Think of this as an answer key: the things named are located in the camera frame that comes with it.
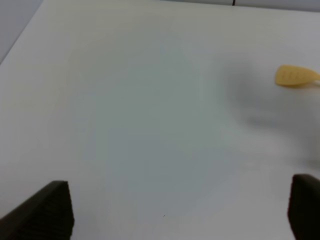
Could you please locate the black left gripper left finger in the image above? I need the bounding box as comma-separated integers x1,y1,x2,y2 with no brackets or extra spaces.
0,180,75,240

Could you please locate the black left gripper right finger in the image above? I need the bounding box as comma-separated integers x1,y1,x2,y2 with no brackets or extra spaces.
287,174,320,240

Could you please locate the yellow orange rice spatula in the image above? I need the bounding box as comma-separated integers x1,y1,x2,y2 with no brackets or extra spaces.
275,65,320,87

